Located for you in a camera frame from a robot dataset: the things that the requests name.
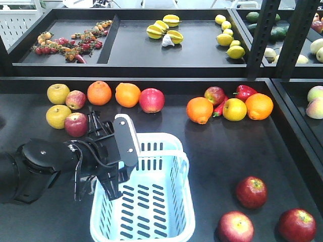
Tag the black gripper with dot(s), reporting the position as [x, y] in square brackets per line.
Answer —
[109, 154]

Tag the light blue plastic basket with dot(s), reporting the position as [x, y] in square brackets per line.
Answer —
[156, 203]

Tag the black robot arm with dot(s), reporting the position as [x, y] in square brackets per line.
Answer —
[33, 168]

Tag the red apple beside gripper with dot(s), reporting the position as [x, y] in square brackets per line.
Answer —
[76, 124]

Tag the orange at far left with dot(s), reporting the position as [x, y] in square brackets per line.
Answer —
[127, 94]

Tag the small pink apple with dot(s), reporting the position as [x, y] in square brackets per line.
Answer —
[75, 100]

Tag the yellow green apple front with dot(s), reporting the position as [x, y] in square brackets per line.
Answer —
[56, 115]

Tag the yellow green apple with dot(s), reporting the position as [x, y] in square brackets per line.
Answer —
[56, 115]
[57, 93]

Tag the red apple back left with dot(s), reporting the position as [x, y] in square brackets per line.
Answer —
[151, 100]

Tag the yellow green apple back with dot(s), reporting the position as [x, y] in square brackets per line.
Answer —
[57, 93]

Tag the orange with navel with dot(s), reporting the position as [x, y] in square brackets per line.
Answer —
[199, 110]

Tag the cherry tomato vine pile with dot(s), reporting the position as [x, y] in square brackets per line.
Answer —
[74, 48]

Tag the red chili pepper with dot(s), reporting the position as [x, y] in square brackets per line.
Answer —
[218, 111]

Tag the dark red apple back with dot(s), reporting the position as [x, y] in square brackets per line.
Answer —
[215, 95]

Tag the dark red apple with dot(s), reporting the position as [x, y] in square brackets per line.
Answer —
[215, 95]
[297, 225]
[251, 192]

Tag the white garlic bulb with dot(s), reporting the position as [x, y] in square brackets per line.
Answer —
[167, 41]

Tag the yellow starfruit pile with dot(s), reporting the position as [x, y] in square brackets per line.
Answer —
[162, 27]

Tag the yellow round fruit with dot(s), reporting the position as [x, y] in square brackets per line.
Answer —
[234, 110]

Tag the red apple lower left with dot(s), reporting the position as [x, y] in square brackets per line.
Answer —
[235, 226]

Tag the red bell pepper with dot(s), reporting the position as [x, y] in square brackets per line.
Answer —
[243, 92]

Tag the dark red apple front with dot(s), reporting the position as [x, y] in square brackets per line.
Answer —
[251, 192]

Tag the bright orange right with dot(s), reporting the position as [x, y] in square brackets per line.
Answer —
[259, 106]

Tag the yellow lemon pile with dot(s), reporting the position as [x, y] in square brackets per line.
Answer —
[226, 38]

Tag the dark red apple lower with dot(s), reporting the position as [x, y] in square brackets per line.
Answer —
[297, 225]

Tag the front peach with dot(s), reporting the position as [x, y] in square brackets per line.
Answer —
[314, 108]

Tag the peach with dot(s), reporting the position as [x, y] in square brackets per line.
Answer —
[314, 92]
[314, 108]

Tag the rear peach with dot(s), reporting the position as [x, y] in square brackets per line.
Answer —
[314, 92]

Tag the pale yellow pears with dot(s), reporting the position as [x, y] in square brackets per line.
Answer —
[310, 53]

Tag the black shelf upright posts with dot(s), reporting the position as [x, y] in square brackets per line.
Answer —
[292, 35]

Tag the mixed apple mango pile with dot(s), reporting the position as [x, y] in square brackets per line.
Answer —
[316, 24]

